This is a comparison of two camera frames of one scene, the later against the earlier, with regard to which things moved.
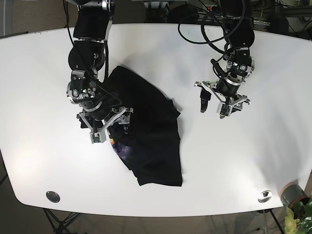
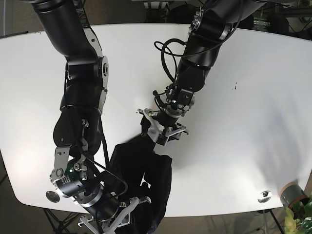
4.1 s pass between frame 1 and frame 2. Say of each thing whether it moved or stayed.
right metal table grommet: stayed
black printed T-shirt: moved
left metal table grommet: stayed
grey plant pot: stayed
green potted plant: stayed
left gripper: moved
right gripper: moved
